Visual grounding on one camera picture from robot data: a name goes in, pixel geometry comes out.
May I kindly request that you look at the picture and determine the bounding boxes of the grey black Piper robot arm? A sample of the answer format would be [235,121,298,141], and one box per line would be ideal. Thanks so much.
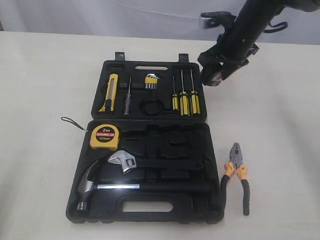
[197,0,320,86]

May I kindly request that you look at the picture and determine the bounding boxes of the right yellow black screwdriver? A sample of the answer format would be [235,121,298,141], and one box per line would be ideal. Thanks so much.
[190,69,201,114]

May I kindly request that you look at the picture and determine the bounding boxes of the adjustable wrench black handle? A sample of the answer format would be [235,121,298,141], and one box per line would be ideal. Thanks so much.
[107,150,204,174]

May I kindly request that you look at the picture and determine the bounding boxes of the orange black handled pliers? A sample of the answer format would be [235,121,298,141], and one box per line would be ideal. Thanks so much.
[220,142,251,216]

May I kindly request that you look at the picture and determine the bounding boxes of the small yellow black screwdriver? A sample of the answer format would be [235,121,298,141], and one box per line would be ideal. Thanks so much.
[172,76,179,111]

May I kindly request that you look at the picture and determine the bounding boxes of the clear handle test screwdriver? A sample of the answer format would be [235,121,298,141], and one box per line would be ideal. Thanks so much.
[123,76,132,116]

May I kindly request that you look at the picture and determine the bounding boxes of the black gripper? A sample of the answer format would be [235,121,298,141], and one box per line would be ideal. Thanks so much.
[198,0,284,81]

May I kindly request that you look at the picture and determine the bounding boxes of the yellow utility knife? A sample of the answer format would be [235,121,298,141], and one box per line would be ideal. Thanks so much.
[99,73,119,112]

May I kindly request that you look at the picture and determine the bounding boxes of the black electrical tape roll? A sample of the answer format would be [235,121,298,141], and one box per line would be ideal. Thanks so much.
[201,63,223,87]

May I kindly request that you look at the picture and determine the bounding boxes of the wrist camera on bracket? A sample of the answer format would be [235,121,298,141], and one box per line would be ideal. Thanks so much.
[199,11,237,29]

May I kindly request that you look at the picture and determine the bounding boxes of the black braided cable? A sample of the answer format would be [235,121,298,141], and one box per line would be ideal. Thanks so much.
[263,9,289,34]

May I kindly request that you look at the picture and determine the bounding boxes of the claw hammer black handle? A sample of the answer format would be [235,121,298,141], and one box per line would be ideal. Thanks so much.
[77,160,212,211]

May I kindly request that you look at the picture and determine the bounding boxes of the black plastic tool case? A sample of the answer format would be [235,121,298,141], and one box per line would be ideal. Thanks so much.
[65,52,224,224]

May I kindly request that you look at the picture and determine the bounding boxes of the hex key set yellow holder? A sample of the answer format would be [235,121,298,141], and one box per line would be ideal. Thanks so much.
[144,73,160,90]

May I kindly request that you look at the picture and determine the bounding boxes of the middle yellow black screwdriver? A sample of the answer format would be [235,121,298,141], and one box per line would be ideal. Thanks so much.
[180,70,190,116]

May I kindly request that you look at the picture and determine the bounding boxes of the yellow tape measure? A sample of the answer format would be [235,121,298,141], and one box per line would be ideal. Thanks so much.
[60,116,120,151]

